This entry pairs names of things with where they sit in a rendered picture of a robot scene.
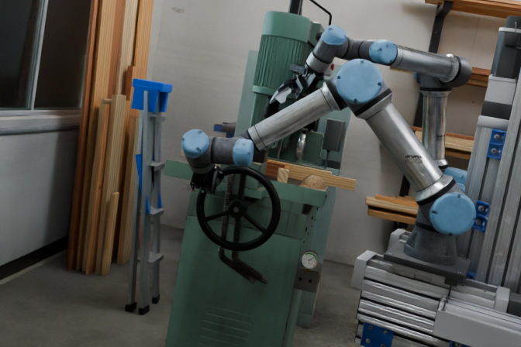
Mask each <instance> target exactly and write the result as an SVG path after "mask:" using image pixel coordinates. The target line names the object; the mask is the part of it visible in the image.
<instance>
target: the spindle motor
mask: <svg viewBox="0 0 521 347"><path fill-rule="evenodd" d="M310 24H311V22H310V19H309V18H307V17H305V16H302V15H296V14H293V13H288V12H278V11H268V12H266V14H265V16H264V24H263V29H262V33H261V38H260V47H259V52H258V56H257V65H256V70H255V74H254V82H253V87H252V92H254V93H256V94H262V95H267V96H271V97H273V95H274V93H275V92H276V91H277V90H278V88H279V87H280V86H281V85H282V84H283V83H284V82H285V81H287V80H289V79H291V78H293V77H294V76H296V75H297V74H296V73H294V72H292V71H291V70H290V67H291V64H301V65H302V66H303V63H304V58H305V50H306V45H307V42H308V37H309V29H310ZM291 90H292V92H291V94H289V95H288V96H287V97H286V99H289V100H295V96H294V95H295V92H294V91H293V88H292V87H291Z"/></svg>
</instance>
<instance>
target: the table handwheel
mask: <svg viewBox="0 0 521 347"><path fill-rule="evenodd" d="M221 170H222V171H223V173H224V174H225V176H226V175H229V174H241V176H240V186H239V190H238V195H237V199H236V200H234V201H232V202H231V203H230V204H229V206H228V209H227V210H225V211H221V212H219V213H216V214H214V215H210V216H207V217H206V216H205V211H204V203H205V196H206V195H207V193H206V192H205V191H204V193H202V190H201V188H200V189H199V192H198V196H197V199H196V215H197V219H198V223H199V224H200V227H201V229H202V231H203V232H204V233H205V234H206V236H207V237H208V238H209V239H210V240H211V241H212V242H214V243H215V244H216V245H218V246H220V247H222V248H224V249H228V250H232V251H239V252H240V251H247V250H252V249H255V248H257V247H259V246H261V245H263V244H264V243H265V242H266V241H267V240H269V238H270V237H271V236H272V235H273V234H274V232H275V230H276V228H277V227H278V223H279V220H280V216H281V203H280V199H279V196H278V192H277V191H276V189H275V187H274V185H273V184H272V183H271V182H270V180H269V179H268V178H267V177H266V176H264V175H263V174H262V173H261V172H259V171H258V170H255V169H253V168H251V167H246V166H241V167H238V166H228V167H224V168H221ZM246 175H247V176H250V177H252V178H254V179H256V180H258V181H259V182H260V183H261V184H262V185H263V186H264V187H265V188H266V190H267V192H268V193H269V195H270V198H271V203H272V216H271V221H270V223H269V226H268V227H267V229H265V228H264V227H262V226H261V225H260V224H259V223H257V222H256V221H255V220H254V219H253V218H252V217H251V216H249V215H248V214H247V209H248V207H249V206H250V205H252V204H253V198H249V197H245V198H244V199H243V200H242V197H243V187H244V182H245V178H246ZM224 215H230V216H231V217H233V218H241V217H242V216H243V217H244V218H245V219H246V220H247V221H249V222H250V223H251V224H252V225H254V226H255V227H256V228H257V229H258V230H259V231H261V232H262V233H263V234H262V235H260V236H259V237H257V238H256V239H254V240H252V241H249V242H242V243H236V242H229V241H227V240H225V239H222V238H221V237H219V236H218V235H217V234H215V233H214V231H213V230H212V229H211V228H210V226H209V224H208V221H211V220H213V219H215V218H219V217H222V216H224Z"/></svg>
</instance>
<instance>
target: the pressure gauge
mask: <svg viewBox="0 0 521 347"><path fill-rule="evenodd" d="M313 257H314V258H313ZM309 259H311V260H310V261H309ZM300 260H301V264H302V265H303V266H304V267H305V268H306V269H305V271H306V272H307V273H310V269H313V268H315V267H316V266H317V265H318V262H319V256H318V254H317V253H316V252H315V251H313V250H306V251H305V252H304V253H303V254H302V256H301V259H300Z"/></svg>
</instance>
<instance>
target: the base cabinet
mask: <svg viewBox="0 0 521 347"><path fill-rule="evenodd" d="M315 221H316V215H315V217H314V219H313V220H312V223H311V225H310V226H309V228H308V230H307V232H306V234H305V236H304V238H303V239H296V238H292V237H288V236H284V235H278V234H273V235H272V236H271V237H270V238H269V240H267V241H266V242H265V243H264V244H263V245H261V246H259V247H257V248H255V249H252V250H247V251H240V252H239V251H238V257H239V259H240V260H242V261H244V262H245V263H246V264H248V265H250V266H251V267H253V268H254V269H255V270H257V271H258V272H260V273H261V274H263V275H265V276H266V277H268V278H269V280H268V282H267V283H266V284H264V283H262V282H260V281H259V280H257V282H256V283H255V284H252V283H251V282H249V281H248V280H247V279H246V278H244V277H243V276H241V275H239V274H238V273H237V272H236V271H235V270H233V269H231V267H229V266H227V265H226V264H225V263H223V262H222V260H220V258H219V256H218V248H219V246H218V245H216V244H215V243H214V242H212V241H211V240H210V239H209V238H208V237H207V236H206V234H205V233H204V232H203V231H202V229H201V227H200V224H199V223H198V219H197V217H195V216H191V215H187V216H186V220H185V230H184V235H183V239H182V244H181V253H180V258H179V263H178V271H177V276H176V281H175V286H174V295H173V300H172V305H171V313H170V318H169V323H168V328H167V337H166V342H165V347H292V341H293V337H294V333H295V325H296V321H297V316H298V309H299V304H300V300H301V296H302V290H299V289H295V288H293V287H294V282H295V275H296V270H297V266H298V264H299V262H300V259H301V256H302V254H303V253H304V252H305V251H306V250H310V246H311V242H312V234H313V230H314V225H315ZM208 224H209V226H210V228H211V229H212V230H213V231H214V233H215V234H217V235H218V236H219V237H220V232H221V231H220V230H221V224H222V223H221V222H217V221H213V220H211V221H208ZM262 234H263V233H262V232H261V231H259V230H256V229H251V228H245V227H242V226H241V230H240V243H242V242H249V241H252V240H254V239H256V238H257V237H259V236H260V235H262Z"/></svg>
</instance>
